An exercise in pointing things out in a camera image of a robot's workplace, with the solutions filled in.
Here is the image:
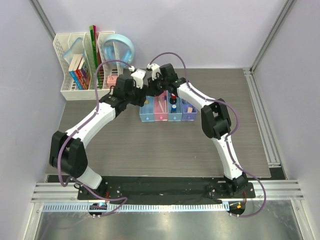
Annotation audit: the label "purple plastic bin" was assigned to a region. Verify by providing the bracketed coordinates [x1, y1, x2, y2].
[181, 99, 197, 121]

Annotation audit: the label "blue clear pouch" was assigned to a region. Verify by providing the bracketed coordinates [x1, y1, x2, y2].
[62, 37, 85, 65]

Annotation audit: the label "green capped white marker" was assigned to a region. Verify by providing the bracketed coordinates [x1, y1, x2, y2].
[157, 97, 164, 113]

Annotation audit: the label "blue capped white marker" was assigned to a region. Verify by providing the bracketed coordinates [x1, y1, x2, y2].
[163, 96, 168, 113]

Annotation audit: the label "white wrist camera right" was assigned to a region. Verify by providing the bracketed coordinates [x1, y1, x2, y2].
[146, 63, 161, 81]

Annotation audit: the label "green plastic folder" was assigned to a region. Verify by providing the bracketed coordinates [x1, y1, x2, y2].
[89, 25, 103, 89]

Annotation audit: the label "light blue headphones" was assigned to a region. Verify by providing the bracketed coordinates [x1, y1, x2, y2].
[102, 33, 135, 64]

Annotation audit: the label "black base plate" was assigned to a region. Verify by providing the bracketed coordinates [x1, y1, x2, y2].
[45, 174, 257, 201]

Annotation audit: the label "stack of books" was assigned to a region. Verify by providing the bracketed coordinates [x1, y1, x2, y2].
[68, 54, 91, 90]

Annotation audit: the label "clear jar of paperclips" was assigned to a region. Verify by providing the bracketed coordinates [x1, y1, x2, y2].
[181, 99, 189, 105]

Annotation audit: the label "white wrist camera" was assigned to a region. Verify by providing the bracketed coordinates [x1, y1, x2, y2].
[146, 63, 161, 81]
[130, 69, 146, 89]

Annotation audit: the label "pink box in rack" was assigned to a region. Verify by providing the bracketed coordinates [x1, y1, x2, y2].
[106, 75, 118, 88]

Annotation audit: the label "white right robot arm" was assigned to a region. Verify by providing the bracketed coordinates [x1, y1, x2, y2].
[147, 63, 248, 198]

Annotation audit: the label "light blue end bin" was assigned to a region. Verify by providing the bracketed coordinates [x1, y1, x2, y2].
[139, 96, 155, 122]

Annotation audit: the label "slotted cable duct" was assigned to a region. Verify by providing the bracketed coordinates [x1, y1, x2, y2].
[42, 201, 230, 213]

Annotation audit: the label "red stamp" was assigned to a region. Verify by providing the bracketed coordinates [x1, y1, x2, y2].
[169, 93, 177, 105]

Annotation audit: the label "white file organizer rack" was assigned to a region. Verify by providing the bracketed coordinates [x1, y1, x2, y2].
[53, 31, 124, 101]

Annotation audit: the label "blue stamp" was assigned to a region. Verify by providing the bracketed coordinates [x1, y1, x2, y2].
[170, 104, 177, 114]

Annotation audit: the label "red plastic folder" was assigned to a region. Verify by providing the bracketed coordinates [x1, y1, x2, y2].
[93, 25, 104, 89]

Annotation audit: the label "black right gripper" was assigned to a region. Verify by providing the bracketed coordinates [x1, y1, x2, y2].
[147, 74, 168, 98]

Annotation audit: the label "pink plastic bin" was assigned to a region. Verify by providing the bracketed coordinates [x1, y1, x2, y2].
[153, 91, 168, 122]

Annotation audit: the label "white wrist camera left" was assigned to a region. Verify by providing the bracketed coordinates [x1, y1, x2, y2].
[130, 69, 146, 89]

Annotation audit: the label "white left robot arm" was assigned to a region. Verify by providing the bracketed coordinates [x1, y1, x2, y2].
[49, 69, 148, 200]

